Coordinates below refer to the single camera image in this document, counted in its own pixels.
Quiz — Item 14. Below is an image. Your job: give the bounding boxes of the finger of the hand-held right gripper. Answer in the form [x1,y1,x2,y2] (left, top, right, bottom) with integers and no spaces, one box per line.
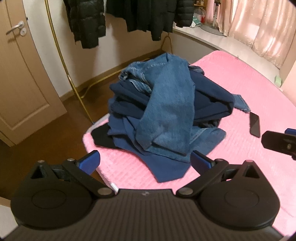
[261,128,296,161]

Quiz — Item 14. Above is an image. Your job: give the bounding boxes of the blue denim jeans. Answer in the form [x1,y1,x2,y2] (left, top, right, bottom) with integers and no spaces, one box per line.
[119,53,250,163]

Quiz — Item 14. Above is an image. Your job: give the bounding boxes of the fan stand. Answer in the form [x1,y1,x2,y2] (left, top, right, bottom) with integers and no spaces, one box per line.
[200,0,224,36]

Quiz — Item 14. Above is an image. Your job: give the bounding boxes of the pink bed blanket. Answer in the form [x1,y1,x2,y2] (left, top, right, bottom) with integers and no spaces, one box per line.
[83,50,296,235]

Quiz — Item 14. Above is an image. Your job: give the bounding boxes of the pink curtain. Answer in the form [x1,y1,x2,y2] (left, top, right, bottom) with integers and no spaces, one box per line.
[205,0,296,70]

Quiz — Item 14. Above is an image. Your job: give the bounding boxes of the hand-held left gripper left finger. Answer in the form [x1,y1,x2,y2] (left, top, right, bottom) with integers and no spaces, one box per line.
[29,150,115,198]

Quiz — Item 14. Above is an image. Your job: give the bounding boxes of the beige wooden door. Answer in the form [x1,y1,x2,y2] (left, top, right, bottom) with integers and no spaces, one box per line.
[0,0,68,147]

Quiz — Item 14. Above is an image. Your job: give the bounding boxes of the black garment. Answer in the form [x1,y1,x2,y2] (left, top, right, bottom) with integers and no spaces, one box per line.
[91,125,119,149]

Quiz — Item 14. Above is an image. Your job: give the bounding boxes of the black hanging coat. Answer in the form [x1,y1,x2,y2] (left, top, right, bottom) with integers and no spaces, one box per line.
[105,0,174,41]

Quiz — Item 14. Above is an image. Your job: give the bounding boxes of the black smartphone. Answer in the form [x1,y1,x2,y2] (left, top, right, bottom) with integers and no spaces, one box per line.
[249,112,261,138]

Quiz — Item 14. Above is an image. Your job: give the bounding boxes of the silver door handle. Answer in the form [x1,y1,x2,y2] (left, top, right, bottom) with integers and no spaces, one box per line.
[6,21,28,37]

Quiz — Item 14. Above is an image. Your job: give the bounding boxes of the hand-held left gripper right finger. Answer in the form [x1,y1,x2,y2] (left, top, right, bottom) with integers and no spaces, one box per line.
[176,150,265,198]

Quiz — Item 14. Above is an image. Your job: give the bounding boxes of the navy garment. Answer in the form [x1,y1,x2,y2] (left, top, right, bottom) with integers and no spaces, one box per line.
[109,70,236,128]

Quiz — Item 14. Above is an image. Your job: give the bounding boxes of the white window sill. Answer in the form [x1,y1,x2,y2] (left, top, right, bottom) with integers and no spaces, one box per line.
[173,25,282,87]

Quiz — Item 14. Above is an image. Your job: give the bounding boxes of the gold clothes rack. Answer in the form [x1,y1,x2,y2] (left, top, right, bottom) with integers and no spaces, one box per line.
[45,0,172,124]

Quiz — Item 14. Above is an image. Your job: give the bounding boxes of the black puffer jacket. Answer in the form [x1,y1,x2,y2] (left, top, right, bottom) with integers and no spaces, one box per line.
[172,0,195,28]
[62,0,107,49]

